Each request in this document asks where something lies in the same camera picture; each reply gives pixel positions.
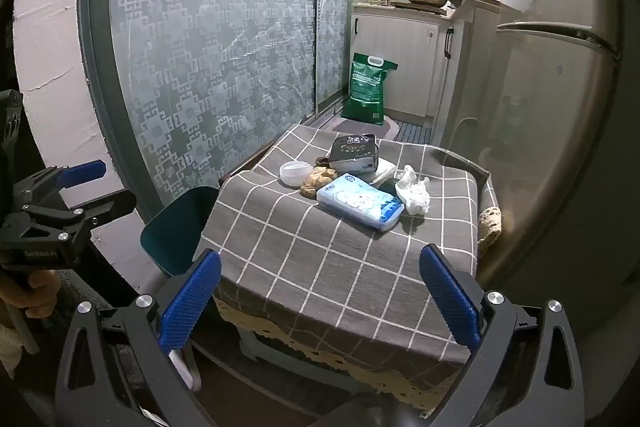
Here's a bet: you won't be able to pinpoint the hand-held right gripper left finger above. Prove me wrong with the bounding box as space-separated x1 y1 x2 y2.
54 250 223 427

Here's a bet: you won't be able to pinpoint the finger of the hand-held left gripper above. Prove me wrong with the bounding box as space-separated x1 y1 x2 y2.
24 188 137 239
14 160 108 206

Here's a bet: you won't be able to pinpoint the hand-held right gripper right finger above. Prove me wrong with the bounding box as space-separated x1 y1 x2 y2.
419 243 595 427

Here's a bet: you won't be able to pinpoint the teal plastic bin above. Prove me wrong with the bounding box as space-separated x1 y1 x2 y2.
140 186 222 279

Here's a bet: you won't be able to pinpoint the brown paper lump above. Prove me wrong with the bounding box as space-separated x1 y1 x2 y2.
300 166 335 198

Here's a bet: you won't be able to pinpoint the person's left hand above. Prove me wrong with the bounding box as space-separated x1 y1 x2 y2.
0 269 59 321

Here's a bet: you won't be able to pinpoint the white crumpled tissue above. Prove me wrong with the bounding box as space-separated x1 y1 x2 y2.
394 164 431 216

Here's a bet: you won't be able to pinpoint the striped beige cloth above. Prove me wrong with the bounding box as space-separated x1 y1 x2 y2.
195 123 496 408

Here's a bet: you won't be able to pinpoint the blue tissue pack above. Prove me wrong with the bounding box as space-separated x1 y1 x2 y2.
316 173 405 233

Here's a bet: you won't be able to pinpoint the brown wooden table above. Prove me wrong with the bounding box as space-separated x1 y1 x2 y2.
218 152 266 190

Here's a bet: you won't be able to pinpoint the white plastic bag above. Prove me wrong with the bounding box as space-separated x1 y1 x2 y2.
369 157 402 186

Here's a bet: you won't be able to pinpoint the white round plastic container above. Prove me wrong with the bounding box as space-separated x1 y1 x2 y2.
279 160 312 187

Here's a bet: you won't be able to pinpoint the patterned glass sliding door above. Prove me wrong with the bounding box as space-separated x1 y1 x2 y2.
79 0 369 219

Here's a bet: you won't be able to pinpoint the blue striped floor rug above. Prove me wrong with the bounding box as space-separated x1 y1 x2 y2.
384 119 432 146

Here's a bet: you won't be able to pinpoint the white pipe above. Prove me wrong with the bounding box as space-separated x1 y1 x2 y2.
451 116 477 148

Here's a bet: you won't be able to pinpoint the dark tissue pack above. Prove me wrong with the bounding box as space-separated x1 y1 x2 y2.
327 133 379 173

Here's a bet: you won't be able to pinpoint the silver refrigerator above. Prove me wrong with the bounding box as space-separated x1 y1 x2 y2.
432 0 633 324

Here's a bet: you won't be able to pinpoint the grey oval floor mat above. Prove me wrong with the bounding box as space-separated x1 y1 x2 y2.
320 117 394 140

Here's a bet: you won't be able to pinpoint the green rice bag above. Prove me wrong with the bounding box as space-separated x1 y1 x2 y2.
340 52 400 126

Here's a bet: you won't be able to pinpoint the white kitchen cabinet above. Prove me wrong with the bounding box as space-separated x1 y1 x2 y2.
349 1 477 118

